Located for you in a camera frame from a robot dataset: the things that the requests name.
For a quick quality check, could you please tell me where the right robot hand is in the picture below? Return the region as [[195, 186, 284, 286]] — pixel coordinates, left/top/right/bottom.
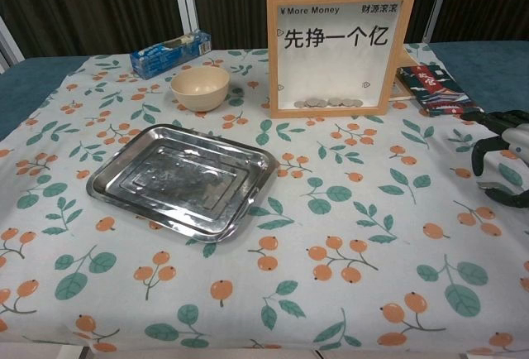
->
[[460, 109, 529, 209]]

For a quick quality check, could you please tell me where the dark patterned card pack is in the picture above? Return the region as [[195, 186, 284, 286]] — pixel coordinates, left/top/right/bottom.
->
[[395, 65, 485, 118]]

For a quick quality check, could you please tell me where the blue cookie box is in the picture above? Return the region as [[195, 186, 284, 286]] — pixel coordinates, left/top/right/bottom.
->
[[130, 30, 212, 81]]

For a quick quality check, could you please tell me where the floral tablecloth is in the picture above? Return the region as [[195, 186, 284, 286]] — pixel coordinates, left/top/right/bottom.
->
[[0, 42, 529, 359]]

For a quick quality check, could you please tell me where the beige bowl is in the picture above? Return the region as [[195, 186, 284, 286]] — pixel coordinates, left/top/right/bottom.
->
[[169, 65, 231, 112]]

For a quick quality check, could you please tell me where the stainless steel tray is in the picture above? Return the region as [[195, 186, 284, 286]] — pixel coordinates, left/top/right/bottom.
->
[[85, 123, 280, 245]]

